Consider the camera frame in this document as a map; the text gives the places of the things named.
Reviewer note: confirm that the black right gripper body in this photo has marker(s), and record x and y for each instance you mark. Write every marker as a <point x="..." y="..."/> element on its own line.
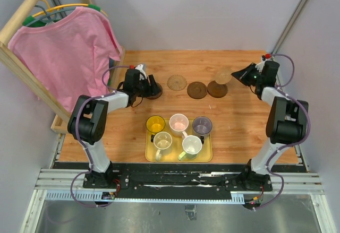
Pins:
<point x="260" y="79"/>

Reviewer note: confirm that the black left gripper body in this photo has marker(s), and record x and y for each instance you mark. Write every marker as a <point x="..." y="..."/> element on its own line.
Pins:
<point x="143" y="89"/>

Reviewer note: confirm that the light woven rattan coaster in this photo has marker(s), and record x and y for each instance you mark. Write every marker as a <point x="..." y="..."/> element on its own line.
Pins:
<point x="176" y="82"/>

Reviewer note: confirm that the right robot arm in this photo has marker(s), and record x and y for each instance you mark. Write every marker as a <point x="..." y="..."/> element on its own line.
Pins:
<point x="288" y="120"/>

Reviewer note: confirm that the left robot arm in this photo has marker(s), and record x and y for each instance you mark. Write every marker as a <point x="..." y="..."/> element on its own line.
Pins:
<point x="88" y="119"/>

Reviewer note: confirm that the yellow transparent cup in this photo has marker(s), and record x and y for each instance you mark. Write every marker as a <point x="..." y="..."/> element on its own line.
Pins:
<point x="155" y="124"/>

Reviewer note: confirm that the purple transparent cup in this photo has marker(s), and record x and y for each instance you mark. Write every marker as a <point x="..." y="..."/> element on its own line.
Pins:
<point x="202" y="127"/>

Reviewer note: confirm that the pink mug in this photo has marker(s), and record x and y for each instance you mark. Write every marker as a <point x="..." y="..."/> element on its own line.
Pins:
<point x="178" y="124"/>

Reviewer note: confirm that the beige smiley mug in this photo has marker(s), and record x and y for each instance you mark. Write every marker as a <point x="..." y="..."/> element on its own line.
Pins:
<point x="163" y="143"/>

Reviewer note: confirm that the pink t-shirt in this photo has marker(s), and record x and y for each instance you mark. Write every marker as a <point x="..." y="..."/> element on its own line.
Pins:
<point x="69" y="57"/>

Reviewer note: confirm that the yellow plastic tray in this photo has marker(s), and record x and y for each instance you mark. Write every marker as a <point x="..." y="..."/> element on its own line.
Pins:
<point x="205" y="155"/>

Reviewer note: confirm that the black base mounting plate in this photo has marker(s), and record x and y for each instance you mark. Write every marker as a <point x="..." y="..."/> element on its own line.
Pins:
<point x="178" y="180"/>

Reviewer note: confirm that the grey clothes hanger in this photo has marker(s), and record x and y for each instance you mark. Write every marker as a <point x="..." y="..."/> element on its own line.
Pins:
<point x="47" y="17"/>

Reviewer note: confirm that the wooden hanging rod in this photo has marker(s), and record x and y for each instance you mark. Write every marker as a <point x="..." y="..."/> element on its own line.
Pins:
<point x="16" y="20"/>

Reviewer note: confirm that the white mug green handle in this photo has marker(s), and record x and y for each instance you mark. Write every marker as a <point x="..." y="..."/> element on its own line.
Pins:
<point x="192" y="146"/>

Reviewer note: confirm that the wooden clothes rack frame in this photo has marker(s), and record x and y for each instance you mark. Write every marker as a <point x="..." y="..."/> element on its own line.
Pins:
<point x="22" y="72"/>

